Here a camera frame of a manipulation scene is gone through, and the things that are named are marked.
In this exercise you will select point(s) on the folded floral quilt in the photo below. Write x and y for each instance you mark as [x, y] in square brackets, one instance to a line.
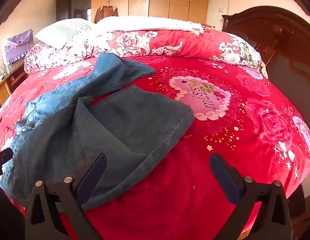
[210, 45]

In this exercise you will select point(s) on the blue denim jeans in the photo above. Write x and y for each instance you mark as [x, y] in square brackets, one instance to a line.
[101, 113]

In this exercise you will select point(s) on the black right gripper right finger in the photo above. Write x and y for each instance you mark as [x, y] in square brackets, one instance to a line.
[273, 219]

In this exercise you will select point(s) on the purple cloth cover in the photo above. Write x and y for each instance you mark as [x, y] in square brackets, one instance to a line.
[16, 47]

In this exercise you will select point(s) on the wooden side desk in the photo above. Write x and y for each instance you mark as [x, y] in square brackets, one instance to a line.
[10, 83]

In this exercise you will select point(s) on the brown jacket on hanger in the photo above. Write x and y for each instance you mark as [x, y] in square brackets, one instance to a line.
[105, 11]

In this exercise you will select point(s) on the red floral bed blanket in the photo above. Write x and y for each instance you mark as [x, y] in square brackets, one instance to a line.
[180, 198]

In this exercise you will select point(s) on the white pillow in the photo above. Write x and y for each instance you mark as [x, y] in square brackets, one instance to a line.
[63, 32]

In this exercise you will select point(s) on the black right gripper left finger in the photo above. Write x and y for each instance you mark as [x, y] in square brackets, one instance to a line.
[43, 220]

